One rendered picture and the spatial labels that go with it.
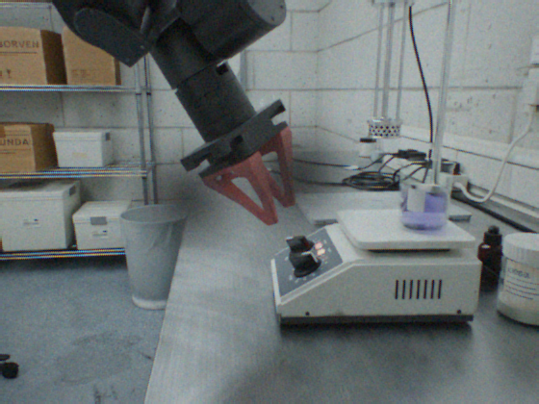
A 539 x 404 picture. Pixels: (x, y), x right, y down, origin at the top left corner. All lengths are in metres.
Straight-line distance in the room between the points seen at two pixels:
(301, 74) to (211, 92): 2.52
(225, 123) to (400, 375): 0.26
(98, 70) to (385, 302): 2.27
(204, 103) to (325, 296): 0.22
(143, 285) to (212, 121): 1.79
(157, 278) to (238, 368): 1.74
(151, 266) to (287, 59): 1.51
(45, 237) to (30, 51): 0.95
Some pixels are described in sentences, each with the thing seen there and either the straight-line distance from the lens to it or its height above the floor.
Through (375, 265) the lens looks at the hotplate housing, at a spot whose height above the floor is 0.81.
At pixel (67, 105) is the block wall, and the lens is 3.00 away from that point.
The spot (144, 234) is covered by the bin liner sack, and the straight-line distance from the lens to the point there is 2.06.
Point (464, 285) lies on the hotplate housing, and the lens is 0.50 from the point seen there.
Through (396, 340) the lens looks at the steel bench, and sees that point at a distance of 0.47.
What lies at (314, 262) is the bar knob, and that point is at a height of 0.81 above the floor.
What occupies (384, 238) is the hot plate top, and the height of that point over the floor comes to 0.84.
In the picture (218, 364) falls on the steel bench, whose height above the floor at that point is 0.75.
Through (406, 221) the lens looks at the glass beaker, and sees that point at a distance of 0.49.
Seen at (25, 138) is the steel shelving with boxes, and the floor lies 0.74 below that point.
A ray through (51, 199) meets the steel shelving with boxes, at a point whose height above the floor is 0.41.
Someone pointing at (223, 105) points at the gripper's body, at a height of 0.97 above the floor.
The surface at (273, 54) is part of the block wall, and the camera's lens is 2.90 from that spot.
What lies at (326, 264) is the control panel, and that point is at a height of 0.81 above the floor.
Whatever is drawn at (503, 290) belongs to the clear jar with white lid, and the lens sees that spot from 0.54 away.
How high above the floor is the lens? 0.98
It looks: 14 degrees down
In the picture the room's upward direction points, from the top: straight up
